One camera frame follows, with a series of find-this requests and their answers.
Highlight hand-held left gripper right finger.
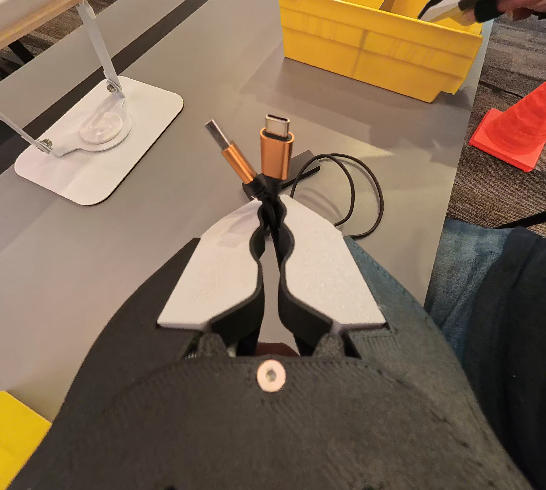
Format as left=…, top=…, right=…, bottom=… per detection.
left=277, top=195, right=387, bottom=356

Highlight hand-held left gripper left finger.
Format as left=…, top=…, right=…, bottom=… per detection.
left=156, top=200, right=266, bottom=355

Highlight yellow plastic bin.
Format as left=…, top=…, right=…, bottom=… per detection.
left=0, top=390, right=53, bottom=490
left=275, top=0, right=485, bottom=104

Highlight black usb hub with cable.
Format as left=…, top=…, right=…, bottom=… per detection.
left=242, top=150, right=384, bottom=240

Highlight black usb cable orange plugs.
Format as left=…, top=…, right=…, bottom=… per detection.
left=204, top=113, right=296, bottom=271

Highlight person's blue jeans leg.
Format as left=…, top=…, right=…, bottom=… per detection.
left=345, top=218, right=525, bottom=375

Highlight orange traffic cone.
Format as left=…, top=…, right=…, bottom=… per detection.
left=469, top=82, right=546, bottom=173

